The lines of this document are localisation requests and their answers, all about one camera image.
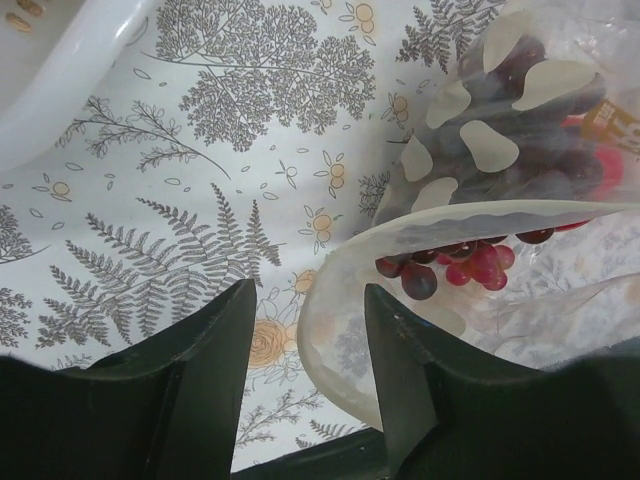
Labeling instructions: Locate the white fruit basket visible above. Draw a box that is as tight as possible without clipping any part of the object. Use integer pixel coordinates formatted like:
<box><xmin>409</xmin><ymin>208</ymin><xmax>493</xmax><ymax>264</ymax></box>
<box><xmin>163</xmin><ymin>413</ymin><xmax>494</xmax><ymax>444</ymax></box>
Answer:
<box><xmin>1</xmin><ymin>0</ymin><xmax>156</xmax><ymax>171</ymax></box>

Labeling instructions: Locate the dark purple grape bunch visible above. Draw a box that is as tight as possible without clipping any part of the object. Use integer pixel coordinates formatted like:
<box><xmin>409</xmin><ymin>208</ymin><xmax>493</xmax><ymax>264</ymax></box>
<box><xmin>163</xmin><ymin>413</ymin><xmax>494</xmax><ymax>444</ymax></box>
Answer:
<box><xmin>374</xmin><ymin>34</ymin><xmax>616</xmax><ymax>301</ymax></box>

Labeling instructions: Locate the red apple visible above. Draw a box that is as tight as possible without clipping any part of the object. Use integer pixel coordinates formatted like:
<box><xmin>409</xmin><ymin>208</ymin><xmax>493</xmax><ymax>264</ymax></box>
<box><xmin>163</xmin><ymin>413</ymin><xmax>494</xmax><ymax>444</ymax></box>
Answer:
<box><xmin>556</xmin><ymin>116</ymin><xmax>624</xmax><ymax>232</ymax></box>

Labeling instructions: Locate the clear zip top bag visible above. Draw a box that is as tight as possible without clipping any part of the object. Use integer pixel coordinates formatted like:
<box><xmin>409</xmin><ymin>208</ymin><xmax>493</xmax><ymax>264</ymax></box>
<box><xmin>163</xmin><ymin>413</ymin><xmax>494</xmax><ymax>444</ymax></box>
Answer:
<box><xmin>298</xmin><ymin>1</ymin><xmax>639</xmax><ymax>428</ymax></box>

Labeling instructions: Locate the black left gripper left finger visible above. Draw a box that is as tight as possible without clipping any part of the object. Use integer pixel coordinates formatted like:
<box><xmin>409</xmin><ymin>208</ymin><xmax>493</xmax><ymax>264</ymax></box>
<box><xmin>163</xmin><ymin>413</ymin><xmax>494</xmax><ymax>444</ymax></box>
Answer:
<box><xmin>1</xmin><ymin>280</ymin><xmax>256</xmax><ymax>479</ymax></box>

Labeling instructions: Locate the light red grape bunch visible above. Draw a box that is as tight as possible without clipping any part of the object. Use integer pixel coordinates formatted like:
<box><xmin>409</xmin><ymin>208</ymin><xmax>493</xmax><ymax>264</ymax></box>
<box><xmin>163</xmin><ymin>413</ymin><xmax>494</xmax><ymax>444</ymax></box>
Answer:
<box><xmin>436</xmin><ymin>243</ymin><xmax>515</xmax><ymax>291</ymax></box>

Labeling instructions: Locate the floral tablecloth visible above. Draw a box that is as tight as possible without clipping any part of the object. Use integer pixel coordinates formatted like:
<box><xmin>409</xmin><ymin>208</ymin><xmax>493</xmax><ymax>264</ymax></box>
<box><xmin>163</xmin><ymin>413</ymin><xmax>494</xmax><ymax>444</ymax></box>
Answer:
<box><xmin>1</xmin><ymin>1</ymin><xmax>510</xmax><ymax>479</ymax></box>

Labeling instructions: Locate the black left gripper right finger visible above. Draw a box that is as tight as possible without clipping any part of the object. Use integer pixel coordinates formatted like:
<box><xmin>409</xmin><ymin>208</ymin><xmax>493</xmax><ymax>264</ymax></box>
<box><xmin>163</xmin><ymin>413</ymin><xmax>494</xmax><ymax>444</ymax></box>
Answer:
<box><xmin>364</xmin><ymin>284</ymin><xmax>639</xmax><ymax>479</ymax></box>

